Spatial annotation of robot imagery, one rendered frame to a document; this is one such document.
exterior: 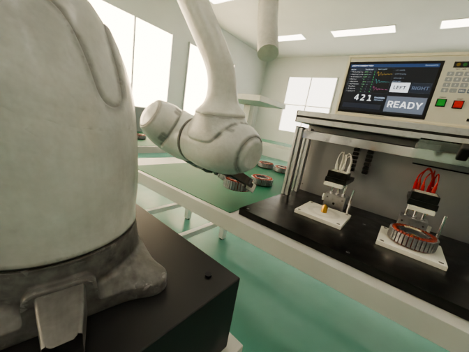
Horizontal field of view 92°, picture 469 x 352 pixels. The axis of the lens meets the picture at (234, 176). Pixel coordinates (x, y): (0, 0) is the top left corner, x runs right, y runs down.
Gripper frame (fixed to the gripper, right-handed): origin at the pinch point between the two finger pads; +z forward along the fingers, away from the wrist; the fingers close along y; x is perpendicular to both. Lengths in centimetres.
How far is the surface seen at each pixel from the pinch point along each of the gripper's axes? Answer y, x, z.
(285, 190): 7.6, 7.8, 22.2
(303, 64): -302, 511, 453
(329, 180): 25.1, 14.2, 13.9
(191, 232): -65, -35, 64
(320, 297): 21, -33, 112
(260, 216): 15.9, -8.4, -4.0
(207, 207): -1.7, -13.0, -7.1
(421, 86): 42, 48, 6
